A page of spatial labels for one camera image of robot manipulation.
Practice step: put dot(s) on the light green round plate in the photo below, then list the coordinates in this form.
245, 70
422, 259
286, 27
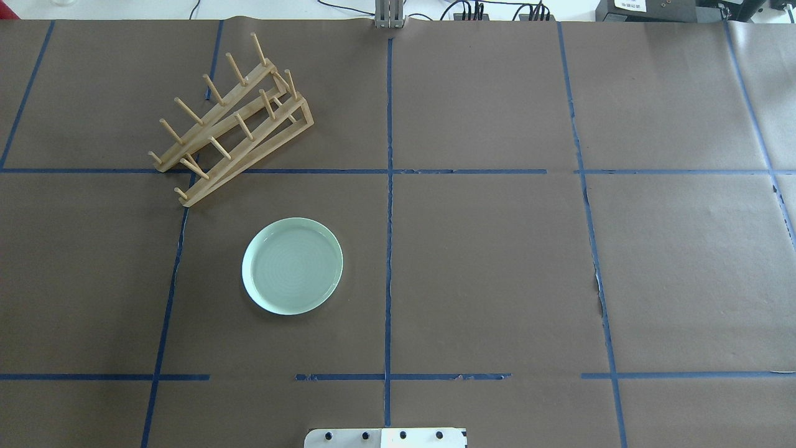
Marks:
292, 266

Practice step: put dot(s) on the wooden plate rack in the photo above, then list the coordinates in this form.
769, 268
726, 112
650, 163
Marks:
261, 113

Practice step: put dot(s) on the white mounting plate with bolts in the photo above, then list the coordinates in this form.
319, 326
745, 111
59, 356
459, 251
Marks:
388, 437

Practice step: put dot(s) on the brown paper table cover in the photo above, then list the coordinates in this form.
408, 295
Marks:
442, 159

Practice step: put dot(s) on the black power strip left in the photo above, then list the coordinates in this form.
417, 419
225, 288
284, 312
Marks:
470, 12

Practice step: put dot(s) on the black power strip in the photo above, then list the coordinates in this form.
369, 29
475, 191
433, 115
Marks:
534, 13
470, 12

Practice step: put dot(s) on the black power strip right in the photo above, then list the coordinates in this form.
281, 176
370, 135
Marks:
534, 13

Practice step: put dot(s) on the black device box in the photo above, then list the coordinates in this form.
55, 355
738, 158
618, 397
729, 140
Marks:
658, 11

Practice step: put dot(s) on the vertical blue tape strip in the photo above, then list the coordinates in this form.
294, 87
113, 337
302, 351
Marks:
613, 375

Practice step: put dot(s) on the horizontal blue tape strip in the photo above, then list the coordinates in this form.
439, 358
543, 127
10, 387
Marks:
683, 172

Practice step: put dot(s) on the grey metal camera post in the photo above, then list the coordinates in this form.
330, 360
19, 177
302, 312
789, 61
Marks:
389, 14

